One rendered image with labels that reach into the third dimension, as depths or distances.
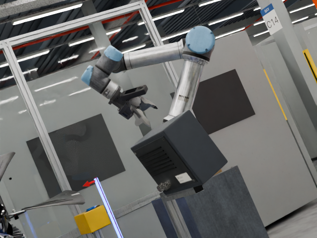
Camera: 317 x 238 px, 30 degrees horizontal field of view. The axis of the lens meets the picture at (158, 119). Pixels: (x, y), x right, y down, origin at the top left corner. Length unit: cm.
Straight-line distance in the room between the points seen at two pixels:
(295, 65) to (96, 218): 644
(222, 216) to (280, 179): 415
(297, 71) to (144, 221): 584
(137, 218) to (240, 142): 334
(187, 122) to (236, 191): 92
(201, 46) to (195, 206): 64
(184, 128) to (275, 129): 506
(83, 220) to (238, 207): 67
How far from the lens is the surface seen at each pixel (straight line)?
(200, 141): 167
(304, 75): 871
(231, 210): 250
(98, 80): 248
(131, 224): 320
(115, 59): 248
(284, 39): 877
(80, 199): 230
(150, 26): 351
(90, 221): 261
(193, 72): 243
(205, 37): 242
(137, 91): 246
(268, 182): 651
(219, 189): 249
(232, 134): 638
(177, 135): 164
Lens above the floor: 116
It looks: 3 degrees up
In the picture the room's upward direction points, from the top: 24 degrees counter-clockwise
